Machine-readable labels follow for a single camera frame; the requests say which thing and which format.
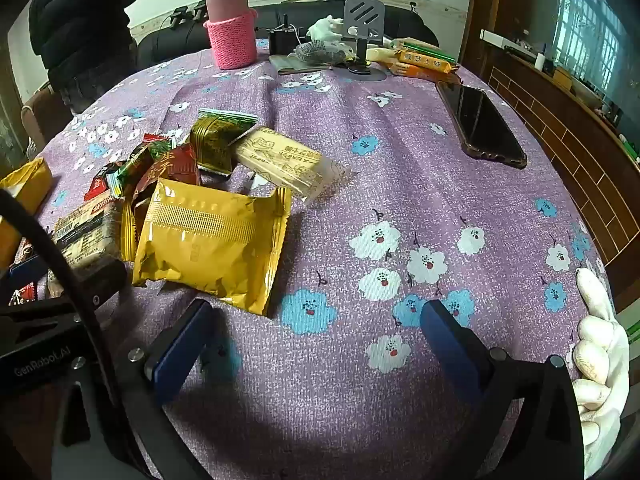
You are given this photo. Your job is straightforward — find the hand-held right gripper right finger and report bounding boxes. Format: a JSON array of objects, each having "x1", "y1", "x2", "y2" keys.
[{"x1": 420, "y1": 299, "x2": 585, "y2": 480}]

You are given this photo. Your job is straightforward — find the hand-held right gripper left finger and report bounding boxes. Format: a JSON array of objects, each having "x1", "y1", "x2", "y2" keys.
[{"x1": 50, "y1": 299, "x2": 216, "y2": 480}]

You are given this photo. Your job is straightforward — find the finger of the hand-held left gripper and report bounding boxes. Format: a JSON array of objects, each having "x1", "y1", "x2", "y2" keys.
[
  {"x1": 0, "y1": 255, "x2": 48, "y2": 291},
  {"x1": 47, "y1": 257, "x2": 128, "y2": 311}
]

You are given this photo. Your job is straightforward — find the cream brown labelled snack packet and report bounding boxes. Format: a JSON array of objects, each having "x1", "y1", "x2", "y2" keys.
[{"x1": 52, "y1": 192, "x2": 126, "y2": 267}]

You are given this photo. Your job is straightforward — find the yellow cardboard box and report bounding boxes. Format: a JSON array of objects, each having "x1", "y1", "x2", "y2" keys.
[{"x1": 0, "y1": 157, "x2": 53, "y2": 271}]

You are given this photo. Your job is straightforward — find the large gold snack packet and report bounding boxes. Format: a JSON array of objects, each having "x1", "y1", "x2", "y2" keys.
[{"x1": 131, "y1": 177, "x2": 293, "y2": 317}]

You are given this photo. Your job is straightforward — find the shiny red snack packet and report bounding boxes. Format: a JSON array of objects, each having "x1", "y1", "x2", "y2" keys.
[{"x1": 121, "y1": 142, "x2": 203, "y2": 261}]

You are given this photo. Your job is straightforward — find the person's right hand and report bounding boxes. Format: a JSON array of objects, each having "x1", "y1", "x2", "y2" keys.
[{"x1": 567, "y1": 267, "x2": 631, "y2": 480}]

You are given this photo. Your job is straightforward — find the small red candy packet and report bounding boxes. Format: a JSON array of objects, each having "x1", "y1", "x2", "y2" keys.
[{"x1": 84, "y1": 162, "x2": 125, "y2": 204}]

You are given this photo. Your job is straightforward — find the small green snack packet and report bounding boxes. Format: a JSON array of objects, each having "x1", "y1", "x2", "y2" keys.
[{"x1": 106, "y1": 140, "x2": 173, "y2": 200}]

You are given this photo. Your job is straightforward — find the brown chair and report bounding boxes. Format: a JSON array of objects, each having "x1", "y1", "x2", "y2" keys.
[{"x1": 20, "y1": 87, "x2": 76, "y2": 157}]

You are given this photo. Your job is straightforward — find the purple floral tablecloth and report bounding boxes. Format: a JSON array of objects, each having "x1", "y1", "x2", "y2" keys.
[{"x1": 37, "y1": 37, "x2": 618, "y2": 480}]

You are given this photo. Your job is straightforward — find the green gold snack packet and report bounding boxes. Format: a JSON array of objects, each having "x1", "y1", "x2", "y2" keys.
[{"x1": 190, "y1": 108, "x2": 259, "y2": 176}]

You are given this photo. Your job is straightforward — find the black smartphone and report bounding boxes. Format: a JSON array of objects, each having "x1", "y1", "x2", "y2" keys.
[{"x1": 435, "y1": 81, "x2": 528, "y2": 170}]

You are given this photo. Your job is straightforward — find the clear cream biscuit packet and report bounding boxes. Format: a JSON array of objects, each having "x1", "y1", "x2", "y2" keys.
[{"x1": 232, "y1": 126, "x2": 351, "y2": 206}]

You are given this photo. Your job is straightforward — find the wooden sideboard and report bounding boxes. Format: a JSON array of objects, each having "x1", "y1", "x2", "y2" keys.
[{"x1": 467, "y1": 0, "x2": 640, "y2": 313}]

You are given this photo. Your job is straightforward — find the black sofa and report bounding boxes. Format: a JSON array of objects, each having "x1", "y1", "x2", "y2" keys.
[{"x1": 136, "y1": 2, "x2": 441, "y2": 68}]

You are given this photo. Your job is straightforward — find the orange snack packet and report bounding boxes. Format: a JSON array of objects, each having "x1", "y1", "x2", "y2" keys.
[
  {"x1": 390, "y1": 50, "x2": 460, "y2": 73},
  {"x1": 387, "y1": 65, "x2": 461, "y2": 87}
]

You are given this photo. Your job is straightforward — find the black controllers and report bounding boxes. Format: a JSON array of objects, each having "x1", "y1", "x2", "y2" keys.
[{"x1": 170, "y1": 2, "x2": 208, "y2": 29}]

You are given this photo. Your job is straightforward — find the pink flask with knitted sleeve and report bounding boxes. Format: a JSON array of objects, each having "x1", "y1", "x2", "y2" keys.
[{"x1": 202, "y1": 0, "x2": 259, "y2": 70}]

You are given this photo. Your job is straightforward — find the grey flat pouch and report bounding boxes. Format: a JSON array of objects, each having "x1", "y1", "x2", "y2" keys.
[{"x1": 269, "y1": 54, "x2": 331, "y2": 76}]

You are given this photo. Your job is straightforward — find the green striped snack packet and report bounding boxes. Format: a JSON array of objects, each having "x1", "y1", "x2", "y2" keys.
[{"x1": 395, "y1": 37, "x2": 458, "y2": 61}]

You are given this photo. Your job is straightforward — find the small black device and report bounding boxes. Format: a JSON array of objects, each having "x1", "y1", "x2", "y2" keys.
[{"x1": 270, "y1": 12, "x2": 301, "y2": 56}]

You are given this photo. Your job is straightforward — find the white box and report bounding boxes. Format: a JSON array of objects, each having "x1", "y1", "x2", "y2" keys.
[{"x1": 480, "y1": 29, "x2": 522, "y2": 46}]

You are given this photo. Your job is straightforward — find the clear plastic bag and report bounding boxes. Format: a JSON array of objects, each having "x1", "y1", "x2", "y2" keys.
[{"x1": 294, "y1": 41, "x2": 351, "y2": 66}]

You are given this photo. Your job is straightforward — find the grey phone stand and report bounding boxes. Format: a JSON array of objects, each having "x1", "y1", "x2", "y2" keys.
[{"x1": 342, "y1": 0, "x2": 388, "y2": 81}]

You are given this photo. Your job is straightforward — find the white cloth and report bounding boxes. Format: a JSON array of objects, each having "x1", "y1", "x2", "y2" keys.
[{"x1": 306, "y1": 16, "x2": 351, "y2": 43}]

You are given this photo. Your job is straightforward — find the black cable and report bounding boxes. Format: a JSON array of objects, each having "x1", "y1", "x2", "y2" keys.
[{"x1": 0, "y1": 189, "x2": 156, "y2": 480}]

